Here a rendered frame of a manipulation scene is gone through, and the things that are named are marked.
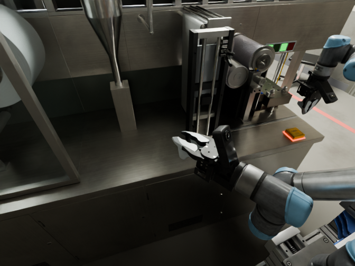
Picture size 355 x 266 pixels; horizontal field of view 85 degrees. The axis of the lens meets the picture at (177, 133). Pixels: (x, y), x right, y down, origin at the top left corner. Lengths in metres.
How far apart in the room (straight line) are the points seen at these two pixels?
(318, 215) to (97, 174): 1.83
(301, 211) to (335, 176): 0.14
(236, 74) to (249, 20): 0.44
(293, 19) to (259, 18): 0.26
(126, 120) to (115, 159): 0.23
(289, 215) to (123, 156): 0.75
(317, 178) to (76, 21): 1.15
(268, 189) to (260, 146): 0.64
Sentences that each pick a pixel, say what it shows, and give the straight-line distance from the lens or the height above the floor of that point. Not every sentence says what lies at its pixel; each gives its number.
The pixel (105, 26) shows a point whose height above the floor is 1.44.
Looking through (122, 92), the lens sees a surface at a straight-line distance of 1.00.
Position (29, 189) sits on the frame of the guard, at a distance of 1.01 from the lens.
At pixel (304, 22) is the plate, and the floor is 1.33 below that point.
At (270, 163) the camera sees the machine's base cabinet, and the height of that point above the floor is 0.73.
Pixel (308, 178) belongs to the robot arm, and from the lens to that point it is 0.60.
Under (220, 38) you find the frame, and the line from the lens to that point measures 0.82.
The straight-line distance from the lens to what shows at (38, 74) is 0.85.
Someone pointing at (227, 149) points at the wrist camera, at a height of 1.29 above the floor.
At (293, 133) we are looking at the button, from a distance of 1.23.
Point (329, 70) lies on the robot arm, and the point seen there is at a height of 1.28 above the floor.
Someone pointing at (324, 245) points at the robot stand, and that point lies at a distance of 1.01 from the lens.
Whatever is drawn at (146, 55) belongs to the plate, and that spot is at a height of 1.22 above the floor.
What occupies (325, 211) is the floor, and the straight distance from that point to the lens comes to 2.22.
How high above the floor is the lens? 1.62
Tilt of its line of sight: 41 degrees down
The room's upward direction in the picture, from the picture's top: straight up
